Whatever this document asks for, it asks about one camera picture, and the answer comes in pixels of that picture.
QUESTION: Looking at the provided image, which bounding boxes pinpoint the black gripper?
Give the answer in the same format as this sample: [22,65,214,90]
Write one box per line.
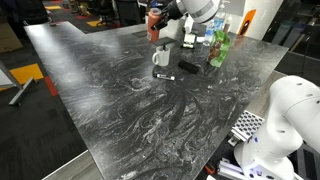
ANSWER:
[151,10,171,31]

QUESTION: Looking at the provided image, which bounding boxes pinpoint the orange can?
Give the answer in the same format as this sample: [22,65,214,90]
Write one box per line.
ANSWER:
[147,8,161,42]

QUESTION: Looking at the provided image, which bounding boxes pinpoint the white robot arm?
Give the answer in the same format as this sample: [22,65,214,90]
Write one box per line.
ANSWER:
[151,0,221,30]

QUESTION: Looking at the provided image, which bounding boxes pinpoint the white second robot base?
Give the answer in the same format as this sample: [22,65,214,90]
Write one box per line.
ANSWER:
[234,75,320,180]

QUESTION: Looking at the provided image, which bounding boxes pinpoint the white mug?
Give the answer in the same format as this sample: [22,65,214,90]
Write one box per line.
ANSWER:
[152,46,170,67]

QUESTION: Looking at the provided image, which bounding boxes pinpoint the clear water bottle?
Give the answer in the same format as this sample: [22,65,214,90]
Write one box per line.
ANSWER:
[203,4,226,46]

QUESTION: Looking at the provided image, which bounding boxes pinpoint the black eraser block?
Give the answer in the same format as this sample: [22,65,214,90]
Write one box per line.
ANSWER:
[178,60,199,74]

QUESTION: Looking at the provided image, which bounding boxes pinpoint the green snack bag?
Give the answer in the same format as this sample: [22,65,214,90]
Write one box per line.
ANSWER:
[207,30,231,67]

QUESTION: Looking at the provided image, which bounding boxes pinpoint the black white marker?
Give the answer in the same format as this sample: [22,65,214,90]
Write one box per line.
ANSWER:
[156,74,175,81]

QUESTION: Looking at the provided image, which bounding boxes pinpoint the perforated aluminium mounting plate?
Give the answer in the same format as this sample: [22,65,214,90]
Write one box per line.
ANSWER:
[231,111,264,141]

